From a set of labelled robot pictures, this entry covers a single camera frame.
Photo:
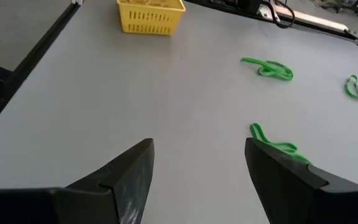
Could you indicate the yellow plastic basket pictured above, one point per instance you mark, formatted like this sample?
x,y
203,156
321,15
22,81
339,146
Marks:
x,y
151,17

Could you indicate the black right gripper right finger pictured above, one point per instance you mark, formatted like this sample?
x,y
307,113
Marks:
x,y
306,199

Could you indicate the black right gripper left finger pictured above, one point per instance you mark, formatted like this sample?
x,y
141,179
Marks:
x,y
104,202

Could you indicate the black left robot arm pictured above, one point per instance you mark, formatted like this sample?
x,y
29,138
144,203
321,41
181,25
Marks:
x,y
249,4

